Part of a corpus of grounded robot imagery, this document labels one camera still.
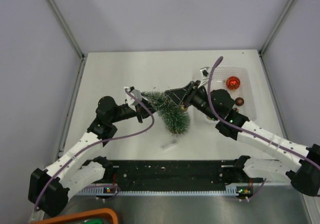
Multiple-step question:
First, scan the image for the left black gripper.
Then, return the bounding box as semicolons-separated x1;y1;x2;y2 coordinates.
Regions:
110;98;162;123

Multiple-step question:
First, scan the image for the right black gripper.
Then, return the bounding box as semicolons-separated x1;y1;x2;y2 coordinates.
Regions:
165;80;219;122

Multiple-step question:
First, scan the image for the small green christmas tree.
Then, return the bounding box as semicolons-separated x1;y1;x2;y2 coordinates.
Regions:
141;91;191;135

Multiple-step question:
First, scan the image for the brown bauble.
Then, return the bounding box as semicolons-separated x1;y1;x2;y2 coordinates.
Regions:
235;97;245;106

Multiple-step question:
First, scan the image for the white plastic basket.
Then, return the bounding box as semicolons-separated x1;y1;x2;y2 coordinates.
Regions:
188;66;258;125

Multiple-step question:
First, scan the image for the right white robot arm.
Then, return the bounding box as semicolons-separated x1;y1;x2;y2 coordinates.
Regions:
164;81;320;196

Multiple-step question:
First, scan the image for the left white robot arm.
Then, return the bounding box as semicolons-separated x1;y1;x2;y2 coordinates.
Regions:
28;94;156;217

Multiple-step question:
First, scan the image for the clear battery box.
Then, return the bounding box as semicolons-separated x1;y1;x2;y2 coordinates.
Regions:
161;139;177;150

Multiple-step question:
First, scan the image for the red glitter bauble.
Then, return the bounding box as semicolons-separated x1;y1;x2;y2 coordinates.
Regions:
225;76;241;90

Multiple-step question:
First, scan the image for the orange bin rim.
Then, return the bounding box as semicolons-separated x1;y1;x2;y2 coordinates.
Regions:
32;208;119;223

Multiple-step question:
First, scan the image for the green bin lid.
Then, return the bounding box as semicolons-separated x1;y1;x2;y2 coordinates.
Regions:
79;217;111;224

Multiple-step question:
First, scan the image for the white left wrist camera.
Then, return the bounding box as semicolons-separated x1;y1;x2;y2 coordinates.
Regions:
123;87;143;111

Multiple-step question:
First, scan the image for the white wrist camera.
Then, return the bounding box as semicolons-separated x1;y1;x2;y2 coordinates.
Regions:
123;87;143;111
200;67;211;86

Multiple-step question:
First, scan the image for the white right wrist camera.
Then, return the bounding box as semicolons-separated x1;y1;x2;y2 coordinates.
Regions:
200;67;211;86

